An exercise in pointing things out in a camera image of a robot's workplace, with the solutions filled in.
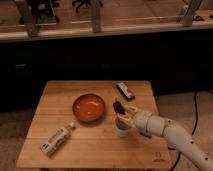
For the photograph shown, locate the black office chair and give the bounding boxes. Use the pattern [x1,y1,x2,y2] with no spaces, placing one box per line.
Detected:
[25,0,60,24]

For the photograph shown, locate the orange bowl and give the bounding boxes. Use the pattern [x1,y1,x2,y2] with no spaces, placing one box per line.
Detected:
[72,94,105,122]

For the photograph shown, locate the white plastic bottle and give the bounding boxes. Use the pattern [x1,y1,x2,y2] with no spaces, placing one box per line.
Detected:
[40,122,76,156]

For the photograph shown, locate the black office chair base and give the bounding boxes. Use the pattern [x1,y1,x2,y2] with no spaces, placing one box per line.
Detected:
[72,0,103,13]

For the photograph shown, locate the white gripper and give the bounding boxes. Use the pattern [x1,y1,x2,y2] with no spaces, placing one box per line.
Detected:
[116,105,158,139]

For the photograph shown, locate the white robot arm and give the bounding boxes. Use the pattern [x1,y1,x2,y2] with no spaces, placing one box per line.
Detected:
[115,106,213,171]

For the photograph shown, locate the white ceramic cup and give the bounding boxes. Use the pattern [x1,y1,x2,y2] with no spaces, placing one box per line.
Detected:
[115,117,130,137]

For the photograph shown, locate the dark snack bar packet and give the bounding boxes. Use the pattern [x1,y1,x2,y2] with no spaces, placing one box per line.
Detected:
[116,82,135,101]

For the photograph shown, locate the wooden table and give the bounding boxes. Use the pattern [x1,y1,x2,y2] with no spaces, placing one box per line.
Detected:
[17,81,171,170]

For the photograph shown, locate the dark red pepper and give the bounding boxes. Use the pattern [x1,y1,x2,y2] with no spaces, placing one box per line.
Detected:
[113,100,125,114]

